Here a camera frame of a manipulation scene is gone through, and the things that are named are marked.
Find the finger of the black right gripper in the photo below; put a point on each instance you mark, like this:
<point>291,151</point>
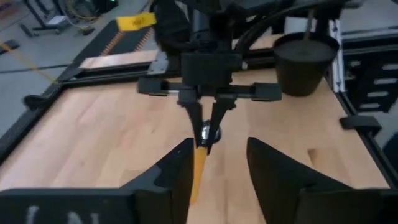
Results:
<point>195,118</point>
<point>219,121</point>

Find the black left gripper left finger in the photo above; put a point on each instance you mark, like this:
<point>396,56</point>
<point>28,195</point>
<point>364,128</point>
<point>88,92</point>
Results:
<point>168,186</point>

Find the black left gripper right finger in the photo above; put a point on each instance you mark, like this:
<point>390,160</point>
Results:
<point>276,180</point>

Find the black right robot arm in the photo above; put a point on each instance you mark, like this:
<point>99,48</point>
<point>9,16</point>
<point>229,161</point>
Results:
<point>224,25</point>

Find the yellow paper tag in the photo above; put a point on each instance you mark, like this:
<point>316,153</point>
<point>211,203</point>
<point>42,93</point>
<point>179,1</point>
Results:
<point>136,21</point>

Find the black round pot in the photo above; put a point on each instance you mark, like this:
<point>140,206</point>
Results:
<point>303,67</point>

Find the black orange-striped floor mat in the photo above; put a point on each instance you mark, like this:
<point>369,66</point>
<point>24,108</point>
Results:
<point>124,40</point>

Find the black table edge clamp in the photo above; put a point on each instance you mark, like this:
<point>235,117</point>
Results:
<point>35,101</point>
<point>360,125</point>

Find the grey wheeled cart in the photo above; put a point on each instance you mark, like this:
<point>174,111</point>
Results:
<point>49,18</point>

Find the silver aluminium frame post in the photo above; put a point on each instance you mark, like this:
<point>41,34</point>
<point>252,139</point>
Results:
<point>335,53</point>

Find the black table frame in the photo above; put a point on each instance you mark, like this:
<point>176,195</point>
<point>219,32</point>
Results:
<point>37,105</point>

